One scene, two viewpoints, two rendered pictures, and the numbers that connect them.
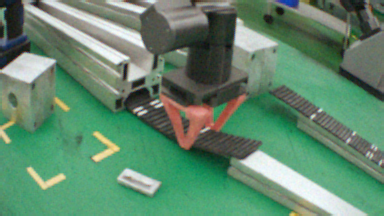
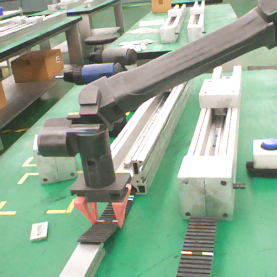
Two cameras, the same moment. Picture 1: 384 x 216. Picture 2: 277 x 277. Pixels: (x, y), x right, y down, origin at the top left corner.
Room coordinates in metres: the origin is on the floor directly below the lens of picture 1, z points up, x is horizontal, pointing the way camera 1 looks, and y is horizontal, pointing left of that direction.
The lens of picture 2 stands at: (0.38, -0.68, 1.25)
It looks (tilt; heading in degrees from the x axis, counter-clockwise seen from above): 20 degrees down; 63
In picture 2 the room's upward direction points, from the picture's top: 6 degrees counter-clockwise
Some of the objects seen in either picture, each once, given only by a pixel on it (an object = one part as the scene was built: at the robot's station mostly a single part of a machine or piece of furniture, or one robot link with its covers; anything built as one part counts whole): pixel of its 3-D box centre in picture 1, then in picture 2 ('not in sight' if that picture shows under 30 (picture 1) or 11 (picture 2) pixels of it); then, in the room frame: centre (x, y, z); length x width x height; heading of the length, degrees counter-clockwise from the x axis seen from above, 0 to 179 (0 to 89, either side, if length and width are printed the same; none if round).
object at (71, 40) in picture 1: (50, 24); (159, 114); (0.90, 0.39, 0.82); 0.80 x 0.10 x 0.09; 50
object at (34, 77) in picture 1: (30, 87); (60, 154); (0.56, 0.29, 0.83); 0.11 x 0.10 x 0.10; 165
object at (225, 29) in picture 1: (211, 21); (90, 141); (0.56, -0.01, 0.96); 0.07 x 0.06 x 0.07; 138
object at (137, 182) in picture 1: (138, 182); (39, 231); (0.45, 0.05, 0.78); 0.05 x 0.03 x 0.01; 73
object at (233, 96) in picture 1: (208, 107); (111, 205); (0.58, -0.02, 0.83); 0.07 x 0.07 x 0.09; 51
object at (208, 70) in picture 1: (209, 61); (99, 172); (0.57, -0.01, 0.90); 0.10 x 0.07 x 0.07; 141
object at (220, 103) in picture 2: not in sight; (221, 96); (1.05, 0.27, 0.87); 0.16 x 0.11 x 0.07; 50
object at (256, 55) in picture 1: (246, 59); (213, 187); (0.77, -0.08, 0.83); 0.12 x 0.09 x 0.10; 140
